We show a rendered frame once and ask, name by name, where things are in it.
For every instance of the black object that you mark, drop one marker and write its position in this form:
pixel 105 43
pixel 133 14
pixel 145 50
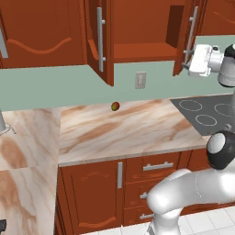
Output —
pixel 2 227

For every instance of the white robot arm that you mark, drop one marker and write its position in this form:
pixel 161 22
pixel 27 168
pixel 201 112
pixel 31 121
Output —
pixel 195 189

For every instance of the red-green mango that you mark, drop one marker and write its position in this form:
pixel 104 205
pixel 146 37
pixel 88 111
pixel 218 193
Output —
pixel 115 106

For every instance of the grey metal stand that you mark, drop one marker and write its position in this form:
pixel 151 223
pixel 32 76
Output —
pixel 3 125

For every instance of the white wall socket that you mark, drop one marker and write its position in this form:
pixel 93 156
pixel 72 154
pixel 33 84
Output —
pixel 140 80

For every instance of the red-brown drawer front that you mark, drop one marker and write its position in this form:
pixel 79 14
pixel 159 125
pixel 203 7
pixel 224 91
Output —
pixel 159 176
pixel 133 215
pixel 134 194

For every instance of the open red-brown cabinet door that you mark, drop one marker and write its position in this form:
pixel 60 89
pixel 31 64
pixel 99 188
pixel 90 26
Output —
pixel 91 33
pixel 180 36

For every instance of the red-brown base cabinet panel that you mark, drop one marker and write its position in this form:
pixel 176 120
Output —
pixel 197 159

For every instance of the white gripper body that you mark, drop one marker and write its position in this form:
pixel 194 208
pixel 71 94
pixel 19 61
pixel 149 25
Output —
pixel 200 61

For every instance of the red-brown wall cabinet carcass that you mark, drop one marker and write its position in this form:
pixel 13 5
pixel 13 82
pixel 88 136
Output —
pixel 140 30

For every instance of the grey hob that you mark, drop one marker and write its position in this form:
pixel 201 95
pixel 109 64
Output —
pixel 208 114

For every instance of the red-brown base cabinet door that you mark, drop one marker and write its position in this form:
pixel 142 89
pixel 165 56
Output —
pixel 91 199

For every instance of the closed red-brown wall cabinet door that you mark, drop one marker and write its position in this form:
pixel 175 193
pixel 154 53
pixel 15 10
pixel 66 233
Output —
pixel 42 30
pixel 218 16

